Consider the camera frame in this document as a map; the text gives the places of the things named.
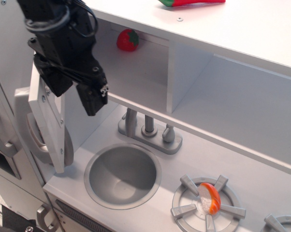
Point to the round grey toy sink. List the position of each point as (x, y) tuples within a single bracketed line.
[(122, 176)]

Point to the grey toy wall phone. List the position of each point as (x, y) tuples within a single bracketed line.
[(68, 145)]

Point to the salmon sushi toy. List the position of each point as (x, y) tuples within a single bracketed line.
[(210, 198)]

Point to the grey toy faucet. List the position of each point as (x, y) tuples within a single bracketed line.
[(144, 129)]

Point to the grey oven door handle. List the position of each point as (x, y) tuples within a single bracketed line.
[(45, 219)]

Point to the grey toy microwave door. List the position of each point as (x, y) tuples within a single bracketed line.
[(39, 117)]

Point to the red chili pepper toy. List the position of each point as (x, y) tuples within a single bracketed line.
[(176, 3)]

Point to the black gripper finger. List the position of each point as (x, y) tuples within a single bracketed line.
[(93, 100), (52, 76)]

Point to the red strawberry toy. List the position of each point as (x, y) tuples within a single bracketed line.
[(128, 40)]

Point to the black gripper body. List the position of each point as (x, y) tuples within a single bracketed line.
[(67, 42)]

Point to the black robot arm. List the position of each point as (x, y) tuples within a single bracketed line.
[(42, 10)]

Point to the grey toy stove burner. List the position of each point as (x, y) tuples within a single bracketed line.
[(188, 211)]

